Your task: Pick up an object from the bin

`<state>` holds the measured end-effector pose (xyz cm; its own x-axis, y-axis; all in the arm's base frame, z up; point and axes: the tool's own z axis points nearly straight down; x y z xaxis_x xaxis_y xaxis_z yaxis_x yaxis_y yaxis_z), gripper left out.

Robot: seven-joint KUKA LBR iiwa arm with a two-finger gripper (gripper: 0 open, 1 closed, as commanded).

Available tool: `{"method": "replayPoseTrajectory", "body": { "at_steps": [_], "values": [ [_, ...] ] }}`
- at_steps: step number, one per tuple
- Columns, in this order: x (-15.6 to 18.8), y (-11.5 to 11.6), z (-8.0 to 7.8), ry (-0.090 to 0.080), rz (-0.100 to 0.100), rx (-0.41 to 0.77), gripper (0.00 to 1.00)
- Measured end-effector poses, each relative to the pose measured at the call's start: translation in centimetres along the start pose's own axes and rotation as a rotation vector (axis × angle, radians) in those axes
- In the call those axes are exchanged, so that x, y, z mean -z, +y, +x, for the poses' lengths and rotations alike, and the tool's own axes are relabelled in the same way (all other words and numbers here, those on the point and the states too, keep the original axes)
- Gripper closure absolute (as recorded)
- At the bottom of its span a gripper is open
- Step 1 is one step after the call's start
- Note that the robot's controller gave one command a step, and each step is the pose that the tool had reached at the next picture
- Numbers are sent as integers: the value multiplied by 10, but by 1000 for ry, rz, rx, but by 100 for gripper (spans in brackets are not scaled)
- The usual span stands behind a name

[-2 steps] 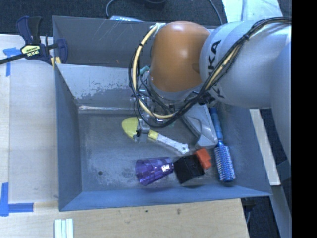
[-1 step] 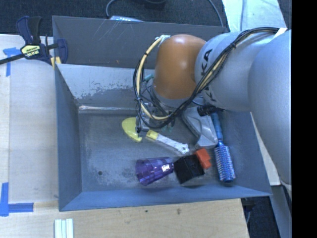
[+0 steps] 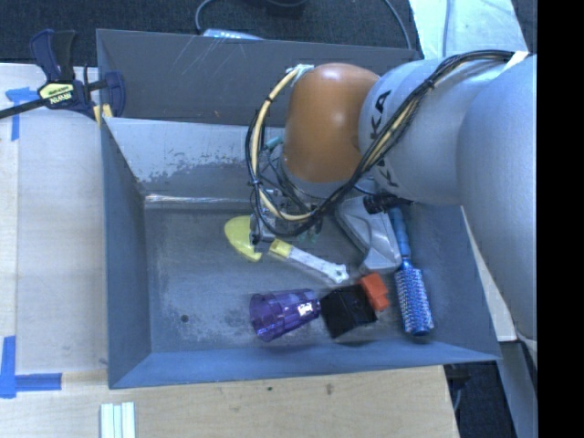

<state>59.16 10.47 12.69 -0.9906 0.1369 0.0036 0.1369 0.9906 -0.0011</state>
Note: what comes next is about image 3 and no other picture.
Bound white and yellow flat tool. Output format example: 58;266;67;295
268;238;350;286

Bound yellow half-round toy fruit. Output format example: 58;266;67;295
223;214;265;264

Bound grey and white plastic tool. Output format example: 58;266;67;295
334;196;404;276

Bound clear purple plastic cup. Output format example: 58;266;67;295
248;287;322;343

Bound grey metal bin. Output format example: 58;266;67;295
95;27;504;391

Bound orange block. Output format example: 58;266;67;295
358;272;391;313

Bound black box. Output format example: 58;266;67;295
318;283;380;340

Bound blue round hairbrush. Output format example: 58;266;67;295
387;206;436;338

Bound black cylinder on white bracket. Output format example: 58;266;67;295
362;193;414;215

